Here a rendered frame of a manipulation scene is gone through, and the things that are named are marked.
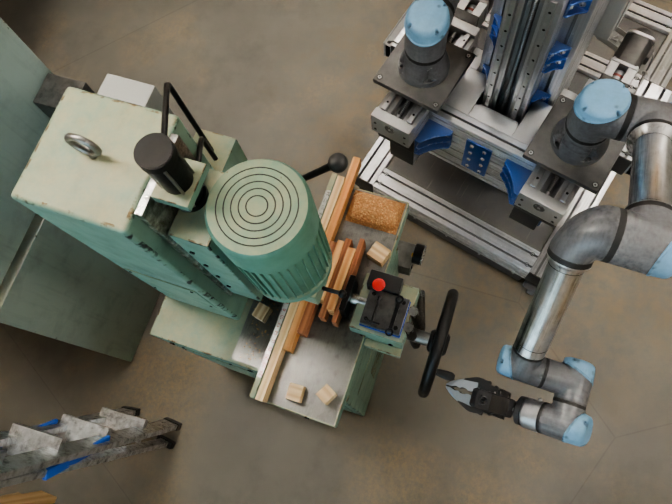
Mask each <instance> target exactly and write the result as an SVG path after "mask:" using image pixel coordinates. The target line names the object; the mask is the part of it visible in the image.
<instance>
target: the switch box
mask: <svg viewBox="0 0 672 504"><path fill-rule="evenodd" d="M97 94H100V95H103V96H107V97H111V98H114V99H118V100H122V101H125V102H129V103H133V104H137V105H140V106H144V107H148V108H151V109H155V110H159V111H162V104H163V97H162V96H161V94H160V93H159V91H158V90H157V88H156V87H155V86H153V85H150V84H146V83H142V82H138V81H134V80H131V79H127V78H123V77H119V76H115V75H111V74H107V75H106V77H105V79H104V81H103V83H102V85H101V87H100V89H99V91H98V93H97Z"/></svg>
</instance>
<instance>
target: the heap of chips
mask: <svg viewBox="0 0 672 504"><path fill-rule="evenodd" d="M405 206H406V204H404V203H401V202H397V201H394V200H390V199H387V198H383V197H380V196H376V195H372V194H369V193H365V192H361V191H358V190H355V193H354V195H353V198H352V201H351V204H350V206H349V209H348V212H347V215H346V218H345V220H346V221H349V222H353V223H356V224H359V225H363V226H366V227H370V228H373V229H377V230H380V231H384V232H387V233H390V234H394V235H396V233H397V230H398V227H399V224H400V221H401V218H402V215H403V212H404V209H405Z"/></svg>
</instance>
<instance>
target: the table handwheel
mask: <svg viewBox="0 0 672 504"><path fill-rule="evenodd" d="M458 295H459V294H458V291H457V290H456V289H450V290H449V291H448V293H447V296H446V299H445V303H444V306H443V309H442V312H441V316H440V319H439V322H438V326H437V329H436V330H435V329H434V330H432V331H431V333H429V332H426V331H423V330H420V329H417V328H414V329H415V331H416V334H417V337H416V339H415V340H414V341H412V342H415V343H418V344H421V345H424V346H427V348H426V349H427V351H428V352H429V355H428V359H427V362H426V365H425V369H424V372H423V375H422V379H421V382H420V386H419V389H418V395H419V396H420V397H422V398H426V397H427V396H428V395H429V393H430V390H431V387H432V384H433V381H434V378H435V375H436V372H437V369H438V365H439V362H440V359H441V356H444V355H445V354H446V351H447V348H448V344H449V341H450V335H449V334H448V332H449V329H450V326H451V322H452V319H453V315H454V311H455V308H456V304H457V300H458Z"/></svg>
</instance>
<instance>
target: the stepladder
mask: <svg viewBox="0 0 672 504"><path fill-rule="evenodd" d="M140 410H141V409H140V408H134V407H128V406H122V407H121V408H119V409H114V410H113V409H110V408H107V407H102V409H101V411H100V412H99V413H94V414H89V415H84V416H79V417H75V416H72V415H69V414H63V415H62V418H61V420H58V419H53V420H51V421H49V422H46V423H43V424H38V425H33V426H26V425H23V424H20V423H13V424H12V426H11V429H10V430H8V431H3V432H0V488H4V487H8V486H12V485H16V484H20V483H24V482H28V481H32V480H36V479H40V478H42V480H44V481H46V480H48V479H50V478H51V477H53V476H55V475H57V474H60V473H64V472H68V471H72V470H76V469H80V468H84V467H88V466H92V465H96V464H100V463H104V462H108V461H112V460H116V459H120V458H124V457H128V456H132V455H136V454H140V453H144V452H148V451H152V450H156V449H160V448H164V447H166V448H168V449H173V448H174V446H175V444H176V442H175V441H173V440H171V439H169V438H167V437H165V436H163V435H160V434H163V433H167V432H170V431H174V430H175V431H178V430H180V428H181V425H182V423H180V422H178V421H176V420H173V419H171V418H169V417H165V418H163V420H159V421H154V422H150V423H148V420H146V419H143V418H139V417H136V416H139V415H140ZM54 434H55V435H54ZM157 435H158V436H157ZM153 436H157V438H156V439H155V440H150V441H146V442H141V440H143V439H146V438H150V437H153ZM133 442H136V444H131V445H127V446H122V445H126V444H129V443H133ZM119 446H122V447H119ZM115 447H117V448H115ZM112 448H113V449H112ZM9 455H11V456H9ZM5 456H7V457H5Z"/></svg>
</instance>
